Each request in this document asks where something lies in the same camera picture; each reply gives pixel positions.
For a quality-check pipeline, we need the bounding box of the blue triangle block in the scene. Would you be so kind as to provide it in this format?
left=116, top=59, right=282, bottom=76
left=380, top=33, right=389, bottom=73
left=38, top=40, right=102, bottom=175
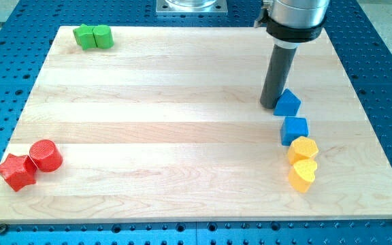
left=274, top=88, right=301, bottom=116

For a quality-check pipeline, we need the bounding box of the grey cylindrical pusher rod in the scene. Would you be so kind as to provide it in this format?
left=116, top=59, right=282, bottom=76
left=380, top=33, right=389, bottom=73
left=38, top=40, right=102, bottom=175
left=260, top=44, right=297, bottom=109

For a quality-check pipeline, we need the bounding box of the blue cube block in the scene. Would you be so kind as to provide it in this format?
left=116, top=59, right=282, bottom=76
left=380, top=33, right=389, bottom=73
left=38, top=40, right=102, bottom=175
left=280, top=116, right=309, bottom=146

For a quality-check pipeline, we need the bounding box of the light wooden board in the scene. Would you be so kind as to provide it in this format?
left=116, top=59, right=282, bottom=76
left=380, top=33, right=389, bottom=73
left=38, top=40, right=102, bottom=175
left=0, top=26, right=392, bottom=224

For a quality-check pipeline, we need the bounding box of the yellow hexagon block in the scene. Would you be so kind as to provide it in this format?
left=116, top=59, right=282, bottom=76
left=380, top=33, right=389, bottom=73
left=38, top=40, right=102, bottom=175
left=287, top=136, right=319, bottom=165

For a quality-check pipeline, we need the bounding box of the yellow heart block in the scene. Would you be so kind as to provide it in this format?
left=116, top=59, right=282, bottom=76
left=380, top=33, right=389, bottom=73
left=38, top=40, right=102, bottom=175
left=288, top=159, right=318, bottom=193

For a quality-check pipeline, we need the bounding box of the green rounded block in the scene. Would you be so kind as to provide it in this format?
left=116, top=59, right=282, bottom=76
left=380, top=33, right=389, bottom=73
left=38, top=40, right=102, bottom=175
left=93, top=24, right=114, bottom=49

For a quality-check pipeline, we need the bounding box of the green angular block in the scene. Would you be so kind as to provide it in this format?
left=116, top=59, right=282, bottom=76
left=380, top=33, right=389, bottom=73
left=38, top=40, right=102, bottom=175
left=73, top=24, right=97, bottom=50

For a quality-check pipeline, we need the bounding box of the red cylinder block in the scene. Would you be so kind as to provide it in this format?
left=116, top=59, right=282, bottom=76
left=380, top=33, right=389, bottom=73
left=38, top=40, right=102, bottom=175
left=29, top=140, right=63, bottom=172

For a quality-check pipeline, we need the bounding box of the red star block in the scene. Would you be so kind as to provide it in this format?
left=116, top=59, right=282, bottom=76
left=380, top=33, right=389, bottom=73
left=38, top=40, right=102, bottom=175
left=0, top=154, right=37, bottom=192

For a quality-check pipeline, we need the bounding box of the left board clamp screw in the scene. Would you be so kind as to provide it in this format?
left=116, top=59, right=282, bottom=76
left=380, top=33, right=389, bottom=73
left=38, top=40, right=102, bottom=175
left=0, top=224, right=8, bottom=235

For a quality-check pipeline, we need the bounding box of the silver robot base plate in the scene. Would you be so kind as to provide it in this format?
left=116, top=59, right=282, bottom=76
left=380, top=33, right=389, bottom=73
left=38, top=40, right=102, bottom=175
left=155, top=0, right=228, bottom=16

